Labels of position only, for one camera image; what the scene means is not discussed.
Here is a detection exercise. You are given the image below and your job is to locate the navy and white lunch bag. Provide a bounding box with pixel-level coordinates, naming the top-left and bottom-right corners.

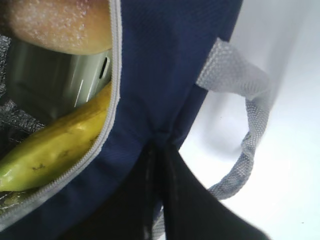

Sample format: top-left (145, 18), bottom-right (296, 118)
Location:
top-left (0, 0), bottom-right (270, 240)

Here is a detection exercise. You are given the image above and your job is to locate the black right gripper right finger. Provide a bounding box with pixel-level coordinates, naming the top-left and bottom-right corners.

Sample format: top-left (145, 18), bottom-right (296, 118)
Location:
top-left (159, 144), bottom-right (268, 240)

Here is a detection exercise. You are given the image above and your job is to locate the yellow banana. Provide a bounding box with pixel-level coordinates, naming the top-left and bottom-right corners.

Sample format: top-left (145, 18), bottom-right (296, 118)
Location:
top-left (0, 83), bottom-right (112, 192)

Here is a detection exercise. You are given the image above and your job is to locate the brown bread loaf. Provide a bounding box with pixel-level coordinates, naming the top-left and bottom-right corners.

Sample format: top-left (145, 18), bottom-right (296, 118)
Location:
top-left (0, 0), bottom-right (112, 55)

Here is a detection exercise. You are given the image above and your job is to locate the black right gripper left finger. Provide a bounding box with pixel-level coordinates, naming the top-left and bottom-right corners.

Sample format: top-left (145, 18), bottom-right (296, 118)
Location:
top-left (59, 142), bottom-right (162, 240)

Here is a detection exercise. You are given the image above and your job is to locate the green lid glass food container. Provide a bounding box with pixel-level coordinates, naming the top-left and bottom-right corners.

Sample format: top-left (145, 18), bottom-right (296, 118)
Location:
top-left (6, 40), bottom-right (112, 125)

